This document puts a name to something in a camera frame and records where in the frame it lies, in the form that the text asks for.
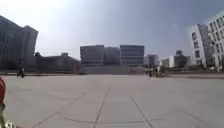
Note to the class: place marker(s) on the group of people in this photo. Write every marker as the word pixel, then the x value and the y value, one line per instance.
pixel 156 71

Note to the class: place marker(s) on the robot's own part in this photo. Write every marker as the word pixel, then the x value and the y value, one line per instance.
pixel 1 90

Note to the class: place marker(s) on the low dark building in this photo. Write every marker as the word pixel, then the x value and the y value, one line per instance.
pixel 56 62

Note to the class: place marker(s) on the white multi-storey building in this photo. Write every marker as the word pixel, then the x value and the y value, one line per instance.
pixel 213 40

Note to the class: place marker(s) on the tall dark building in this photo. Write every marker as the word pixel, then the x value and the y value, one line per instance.
pixel 16 46

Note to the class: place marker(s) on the distant low building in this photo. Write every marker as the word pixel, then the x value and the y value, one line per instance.
pixel 178 61

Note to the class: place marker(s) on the person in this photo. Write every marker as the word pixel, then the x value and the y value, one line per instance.
pixel 21 71

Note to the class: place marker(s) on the grey three-block building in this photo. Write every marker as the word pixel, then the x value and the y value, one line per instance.
pixel 113 55

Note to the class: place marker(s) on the small distant grey building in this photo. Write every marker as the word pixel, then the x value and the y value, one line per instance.
pixel 151 60

